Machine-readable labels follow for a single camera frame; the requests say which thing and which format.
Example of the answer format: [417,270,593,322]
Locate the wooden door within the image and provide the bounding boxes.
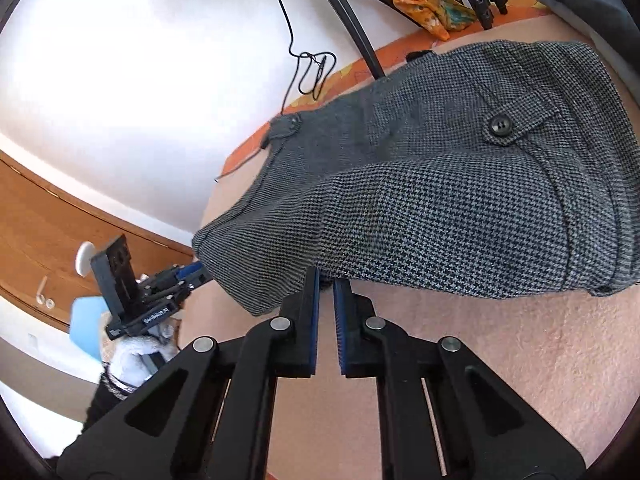
[0,152,201,333]

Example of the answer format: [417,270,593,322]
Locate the black cable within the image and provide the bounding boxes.
[257,0,337,113]

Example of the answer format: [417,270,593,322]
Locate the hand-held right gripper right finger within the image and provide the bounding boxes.
[332,279,586,480]

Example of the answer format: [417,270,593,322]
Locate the grey houndstooth pants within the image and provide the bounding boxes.
[192,40,640,317]

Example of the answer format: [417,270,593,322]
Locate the pink orange-edged blanket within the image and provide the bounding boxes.
[175,0,640,480]

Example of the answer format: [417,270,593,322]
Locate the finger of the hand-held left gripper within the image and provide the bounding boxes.
[167,260,206,282]
[175,272,213,302]

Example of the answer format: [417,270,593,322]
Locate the orange patterned cloth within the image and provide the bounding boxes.
[390,0,478,42]

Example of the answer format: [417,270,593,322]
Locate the black tripod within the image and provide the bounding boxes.
[295,0,416,81]

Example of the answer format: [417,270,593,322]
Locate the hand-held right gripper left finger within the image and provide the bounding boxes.
[56,266,321,480]

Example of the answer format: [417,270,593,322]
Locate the white door knob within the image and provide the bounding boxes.
[75,241,97,277]

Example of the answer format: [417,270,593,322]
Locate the dark grey cloth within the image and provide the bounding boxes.
[529,0,640,78]

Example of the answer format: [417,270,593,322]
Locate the person's left hand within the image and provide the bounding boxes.
[100,310,182,392]

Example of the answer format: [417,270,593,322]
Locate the person's left forearm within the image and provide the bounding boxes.
[82,367,153,433]

